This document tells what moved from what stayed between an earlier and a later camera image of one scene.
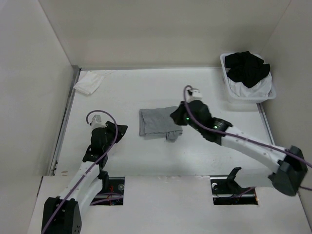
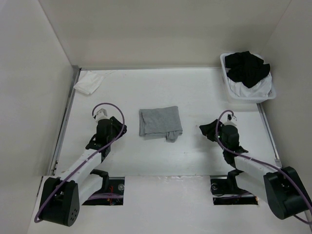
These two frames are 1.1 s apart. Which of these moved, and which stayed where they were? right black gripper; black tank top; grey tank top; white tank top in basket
Moved: right black gripper
Stayed: white tank top in basket; grey tank top; black tank top
